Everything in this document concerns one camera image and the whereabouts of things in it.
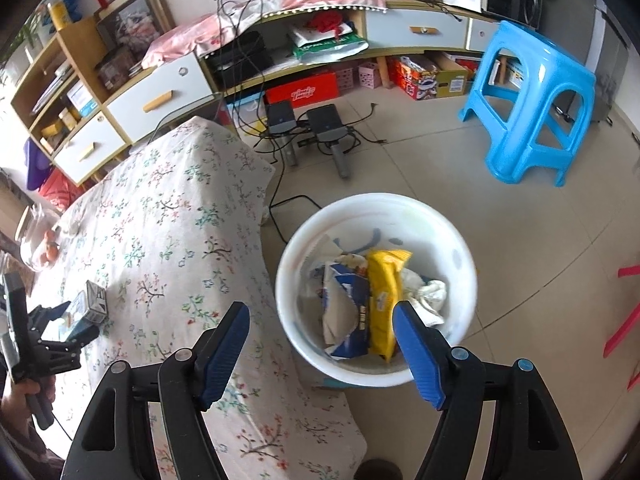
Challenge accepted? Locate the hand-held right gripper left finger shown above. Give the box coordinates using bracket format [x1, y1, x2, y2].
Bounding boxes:
[60, 301, 251, 480]

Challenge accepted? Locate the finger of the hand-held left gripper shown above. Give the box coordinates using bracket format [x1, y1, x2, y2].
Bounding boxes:
[29, 301, 72, 335]
[42, 321, 101, 357]

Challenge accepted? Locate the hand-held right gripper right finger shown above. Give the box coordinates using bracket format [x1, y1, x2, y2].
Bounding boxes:
[391, 300, 583, 480]

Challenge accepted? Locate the light blue packet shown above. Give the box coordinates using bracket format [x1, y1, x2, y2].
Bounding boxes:
[57, 290, 91, 336]

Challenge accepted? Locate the small grey carton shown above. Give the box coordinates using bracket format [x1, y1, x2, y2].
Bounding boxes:
[85, 280, 108, 326]

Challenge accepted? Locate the white tissue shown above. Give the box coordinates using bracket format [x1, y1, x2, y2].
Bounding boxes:
[400, 267, 448, 328]

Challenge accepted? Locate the yellow snack packet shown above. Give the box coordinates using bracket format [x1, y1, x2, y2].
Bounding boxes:
[365, 249, 413, 363]

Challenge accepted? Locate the blue and white snack packet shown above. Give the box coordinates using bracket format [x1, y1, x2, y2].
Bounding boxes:
[310, 255, 373, 361]

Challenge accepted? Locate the white plastic bucket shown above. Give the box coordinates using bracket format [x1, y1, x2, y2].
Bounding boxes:
[275, 192, 478, 388]

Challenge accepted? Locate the person's left forearm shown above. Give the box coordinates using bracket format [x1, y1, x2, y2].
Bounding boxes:
[0, 420, 66, 480]

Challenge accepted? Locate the person's left hand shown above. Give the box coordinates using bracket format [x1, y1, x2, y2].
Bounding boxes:
[0, 379, 57, 433]

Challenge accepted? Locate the clear plastic bag with eggs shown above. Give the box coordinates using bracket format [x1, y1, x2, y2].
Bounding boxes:
[17, 205, 66, 273]

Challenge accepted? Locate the dark round object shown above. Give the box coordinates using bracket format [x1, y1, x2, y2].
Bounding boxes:
[355, 457, 403, 480]

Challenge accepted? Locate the red bag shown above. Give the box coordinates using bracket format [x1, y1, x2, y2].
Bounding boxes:
[39, 170, 81, 211]

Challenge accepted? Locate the purple bag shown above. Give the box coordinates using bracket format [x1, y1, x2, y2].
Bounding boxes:
[25, 140, 51, 191]

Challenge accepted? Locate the floral tablecloth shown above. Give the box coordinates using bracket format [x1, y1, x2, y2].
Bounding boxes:
[25, 116, 366, 480]

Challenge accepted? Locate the wooden shelf unit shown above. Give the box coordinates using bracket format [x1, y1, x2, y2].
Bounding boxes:
[10, 15, 133, 186]

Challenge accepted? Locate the red plastic stool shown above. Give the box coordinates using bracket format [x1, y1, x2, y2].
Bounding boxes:
[602, 265, 640, 391]

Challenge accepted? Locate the blue and white box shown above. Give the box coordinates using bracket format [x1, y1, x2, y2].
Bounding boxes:
[65, 82, 101, 116]

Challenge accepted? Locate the dark round tin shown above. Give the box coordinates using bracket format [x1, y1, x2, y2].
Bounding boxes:
[95, 47, 133, 91]

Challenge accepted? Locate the wooden cabinet with white drawers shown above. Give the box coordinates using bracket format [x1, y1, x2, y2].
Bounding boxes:
[105, 0, 506, 146]

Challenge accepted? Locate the red flat box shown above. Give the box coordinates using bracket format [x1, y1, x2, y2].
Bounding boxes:
[264, 72, 340, 108]

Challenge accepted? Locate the red printed carton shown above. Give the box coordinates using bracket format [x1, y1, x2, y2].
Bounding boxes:
[387, 57, 441, 101]

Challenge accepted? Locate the cardboard box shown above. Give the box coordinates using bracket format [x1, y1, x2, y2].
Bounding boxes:
[432, 52, 473, 96]

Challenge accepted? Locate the pink basket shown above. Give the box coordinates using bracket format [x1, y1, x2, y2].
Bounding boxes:
[357, 62, 383, 88]

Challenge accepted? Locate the yellow bottle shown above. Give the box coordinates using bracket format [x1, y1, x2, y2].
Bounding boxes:
[47, 0, 73, 31]

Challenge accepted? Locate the framed picture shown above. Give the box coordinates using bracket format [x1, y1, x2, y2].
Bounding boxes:
[95, 0, 176, 68]

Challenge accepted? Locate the black box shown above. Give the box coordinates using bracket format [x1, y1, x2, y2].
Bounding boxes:
[205, 30, 273, 86]

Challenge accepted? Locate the blue plastic stool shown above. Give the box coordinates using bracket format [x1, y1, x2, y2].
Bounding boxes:
[459, 20, 597, 188]

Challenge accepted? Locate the green and white bag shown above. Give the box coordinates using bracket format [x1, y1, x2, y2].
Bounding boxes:
[292, 30, 371, 61]

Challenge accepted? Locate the grey refrigerator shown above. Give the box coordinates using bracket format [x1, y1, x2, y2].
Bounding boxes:
[590, 5, 631, 126]

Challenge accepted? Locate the red fabric item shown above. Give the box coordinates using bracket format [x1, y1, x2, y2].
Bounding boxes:
[302, 12, 351, 36]

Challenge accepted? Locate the black floor cable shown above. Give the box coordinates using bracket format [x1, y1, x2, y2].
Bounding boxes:
[270, 195, 323, 241]

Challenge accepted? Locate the black device with grey handle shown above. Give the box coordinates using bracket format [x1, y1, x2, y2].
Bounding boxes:
[306, 106, 353, 179]
[265, 101, 301, 167]

